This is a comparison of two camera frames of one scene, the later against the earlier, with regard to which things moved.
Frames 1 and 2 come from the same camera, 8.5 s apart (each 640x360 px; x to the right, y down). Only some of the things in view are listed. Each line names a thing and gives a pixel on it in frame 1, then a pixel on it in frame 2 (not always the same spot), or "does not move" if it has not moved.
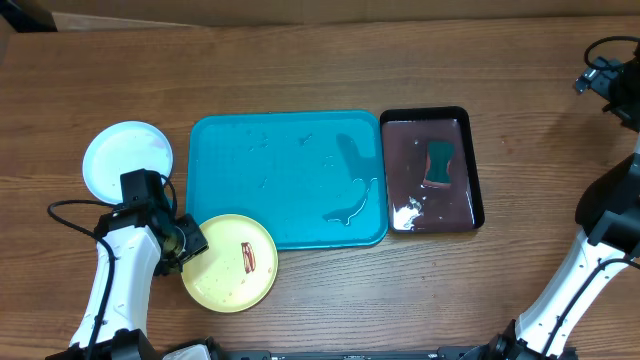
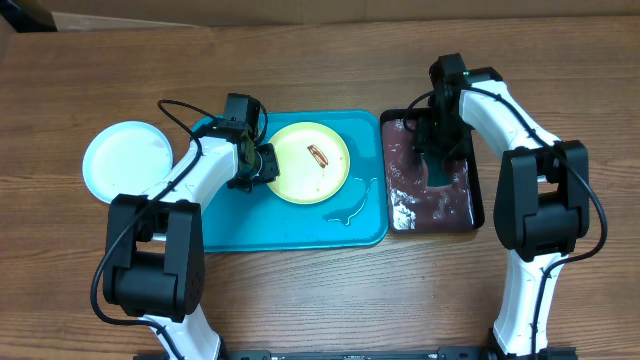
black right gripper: x=600 y=81 → x=425 y=141
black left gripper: x=195 y=243 → x=269 y=174
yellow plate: x=238 y=268 → x=313 y=163
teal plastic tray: x=315 y=179 does not move
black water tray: x=417 y=206 does not move
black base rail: x=457 y=354 does not move
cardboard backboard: x=87 y=15 does not move
